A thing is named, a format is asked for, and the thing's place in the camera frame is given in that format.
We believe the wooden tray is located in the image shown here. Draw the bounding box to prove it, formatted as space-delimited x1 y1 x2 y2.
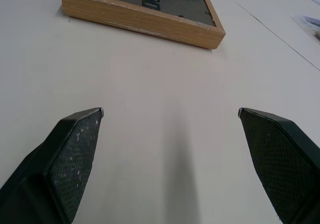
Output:
61 0 226 50

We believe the clear plastic bag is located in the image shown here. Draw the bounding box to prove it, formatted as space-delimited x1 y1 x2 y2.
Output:
291 14 320 43

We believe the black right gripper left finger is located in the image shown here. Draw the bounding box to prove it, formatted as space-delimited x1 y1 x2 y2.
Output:
0 107 105 224

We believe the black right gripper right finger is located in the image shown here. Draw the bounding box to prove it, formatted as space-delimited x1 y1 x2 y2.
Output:
238 107 320 224

